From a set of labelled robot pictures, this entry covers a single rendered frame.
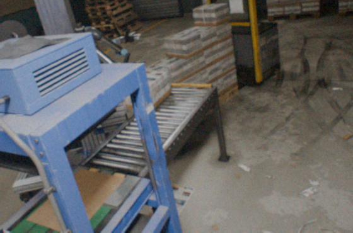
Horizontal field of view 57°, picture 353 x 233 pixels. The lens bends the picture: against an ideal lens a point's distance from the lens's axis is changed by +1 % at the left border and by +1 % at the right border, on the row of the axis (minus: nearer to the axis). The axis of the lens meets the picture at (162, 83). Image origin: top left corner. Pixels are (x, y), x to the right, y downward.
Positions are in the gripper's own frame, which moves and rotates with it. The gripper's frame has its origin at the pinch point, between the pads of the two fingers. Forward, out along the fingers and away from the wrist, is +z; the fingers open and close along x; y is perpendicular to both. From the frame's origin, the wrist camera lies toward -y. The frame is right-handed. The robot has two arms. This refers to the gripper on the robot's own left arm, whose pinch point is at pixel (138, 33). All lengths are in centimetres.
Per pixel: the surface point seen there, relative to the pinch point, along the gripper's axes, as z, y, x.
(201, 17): 94, 5, 0
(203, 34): 73, 16, 30
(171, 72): 12, 41, 45
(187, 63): 38, 40, 40
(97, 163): -121, 25, 151
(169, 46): 34.4, 24.6, 10.5
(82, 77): -127, -61, 195
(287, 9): 480, 121, -170
